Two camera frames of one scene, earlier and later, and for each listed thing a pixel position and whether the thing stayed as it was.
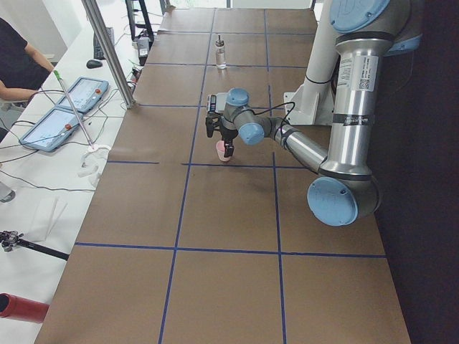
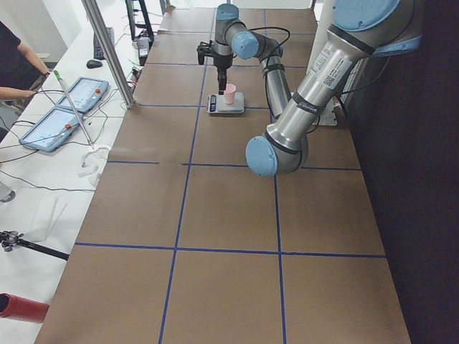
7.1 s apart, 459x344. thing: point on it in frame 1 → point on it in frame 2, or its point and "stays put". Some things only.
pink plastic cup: [220, 146] → [229, 93]
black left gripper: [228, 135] → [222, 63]
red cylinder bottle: [16, 307] stays put
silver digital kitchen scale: [216, 102] stays put
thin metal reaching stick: [57, 75] stays put
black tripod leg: [10, 239] stays put
